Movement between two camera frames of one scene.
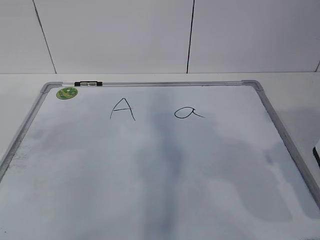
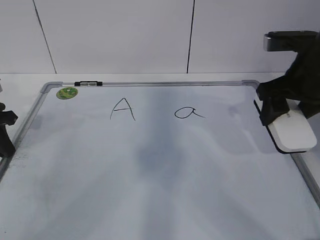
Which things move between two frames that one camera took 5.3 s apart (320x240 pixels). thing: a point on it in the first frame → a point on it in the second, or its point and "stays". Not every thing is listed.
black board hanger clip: (82, 83) stays
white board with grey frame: (157, 160) stays
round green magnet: (67, 93) stays
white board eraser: (316, 156) → (292, 132)
